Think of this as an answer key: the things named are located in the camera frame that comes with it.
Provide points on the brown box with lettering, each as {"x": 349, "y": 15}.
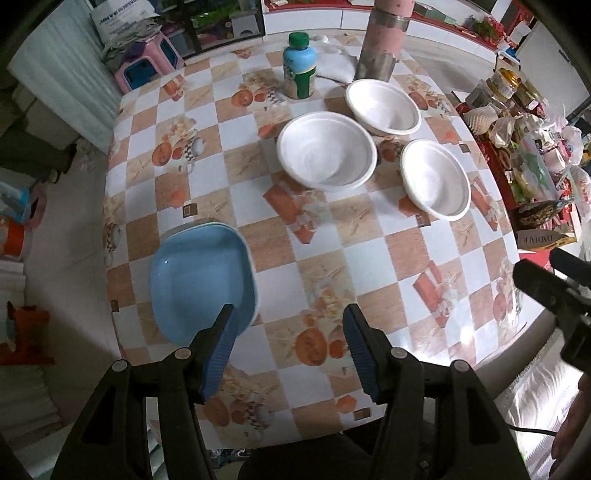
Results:
{"x": 535, "y": 240}

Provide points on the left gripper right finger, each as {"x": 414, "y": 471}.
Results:
{"x": 388, "y": 374}

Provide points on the green cap drink bottle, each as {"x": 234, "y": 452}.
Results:
{"x": 299, "y": 66}

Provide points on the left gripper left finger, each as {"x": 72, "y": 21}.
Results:
{"x": 203, "y": 362}

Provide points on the pink plastic stool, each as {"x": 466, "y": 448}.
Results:
{"x": 146, "y": 60}

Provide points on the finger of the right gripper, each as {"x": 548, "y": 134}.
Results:
{"x": 573, "y": 267}
{"x": 550, "y": 291}

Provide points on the pink steel thermos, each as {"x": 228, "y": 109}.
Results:
{"x": 386, "y": 32}

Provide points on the green square plate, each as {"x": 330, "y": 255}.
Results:
{"x": 188, "y": 226}

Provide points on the white folded cloth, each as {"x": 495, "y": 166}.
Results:
{"x": 333, "y": 61}

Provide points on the red round tray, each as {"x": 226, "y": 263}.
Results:
{"x": 539, "y": 184}

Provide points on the blue square plate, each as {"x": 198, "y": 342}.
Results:
{"x": 193, "y": 274}

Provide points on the white printed bag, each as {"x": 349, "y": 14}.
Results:
{"x": 111, "y": 17}

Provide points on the orange bucket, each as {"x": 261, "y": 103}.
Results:
{"x": 15, "y": 239}

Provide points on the checkered patterned tablecloth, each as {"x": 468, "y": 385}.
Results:
{"x": 199, "y": 145}

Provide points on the red small stool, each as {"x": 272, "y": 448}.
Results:
{"x": 24, "y": 337}

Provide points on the gold lid glass jar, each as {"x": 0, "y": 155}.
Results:
{"x": 504, "y": 83}

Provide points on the white foam wrapped fruit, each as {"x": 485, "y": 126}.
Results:
{"x": 479, "y": 120}

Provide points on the white bowl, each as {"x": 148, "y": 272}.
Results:
{"x": 384, "y": 110}
{"x": 327, "y": 151}
{"x": 435, "y": 180}

